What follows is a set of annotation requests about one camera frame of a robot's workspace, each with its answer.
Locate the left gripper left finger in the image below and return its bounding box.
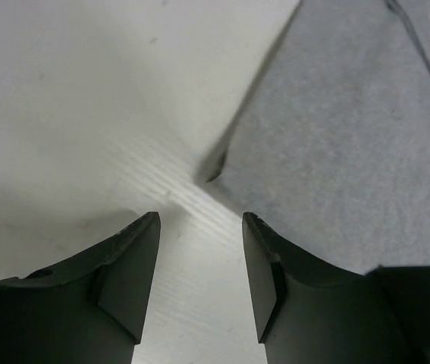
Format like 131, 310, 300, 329
0, 212, 161, 363

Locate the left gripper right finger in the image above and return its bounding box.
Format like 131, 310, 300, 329
243, 212, 430, 363

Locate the grey tank top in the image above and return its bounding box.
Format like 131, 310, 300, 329
212, 1, 430, 272

